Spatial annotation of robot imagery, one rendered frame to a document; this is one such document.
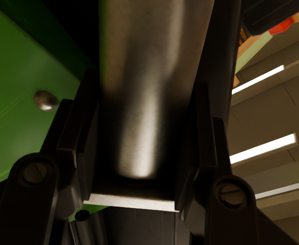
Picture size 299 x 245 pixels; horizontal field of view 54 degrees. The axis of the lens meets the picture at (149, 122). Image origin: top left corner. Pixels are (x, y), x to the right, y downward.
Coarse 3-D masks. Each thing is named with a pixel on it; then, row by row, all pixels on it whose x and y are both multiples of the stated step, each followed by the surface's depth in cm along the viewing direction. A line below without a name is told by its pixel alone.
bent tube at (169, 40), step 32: (128, 0) 6; (160, 0) 6; (192, 0) 6; (128, 32) 7; (160, 32) 7; (192, 32) 7; (128, 64) 8; (160, 64) 7; (192, 64) 8; (128, 96) 8; (160, 96) 8; (128, 128) 9; (160, 128) 9; (128, 160) 10; (160, 160) 10; (96, 192) 11; (128, 192) 11; (160, 192) 11
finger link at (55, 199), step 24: (24, 168) 8; (48, 168) 8; (24, 192) 7; (48, 192) 7; (0, 216) 7; (24, 216) 7; (48, 216) 7; (0, 240) 6; (24, 240) 6; (48, 240) 7
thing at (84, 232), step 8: (80, 216) 18; (88, 216) 18; (96, 216) 20; (72, 224) 21; (80, 224) 18; (88, 224) 18; (96, 224) 21; (104, 224) 21; (80, 232) 19; (88, 232) 19; (96, 232) 21; (104, 232) 22; (72, 240) 20; (80, 240) 19; (88, 240) 19; (96, 240) 22; (104, 240) 22
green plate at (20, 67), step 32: (0, 0) 10; (32, 0) 14; (0, 32) 11; (32, 32) 11; (64, 32) 15; (0, 64) 12; (32, 64) 12; (64, 64) 12; (0, 96) 13; (32, 96) 13; (64, 96) 13; (0, 128) 15; (32, 128) 14; (0, 160) 16
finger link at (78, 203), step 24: (96, 72) 10; (96, 96) 10; (72, 120) 9; (96, 120) 10; (48, 144) 9; (72, 144) 8; (96, 144) 10; (72, 168) 8; (96, 168) 11; (0, 192) 8; (72, 192) 8
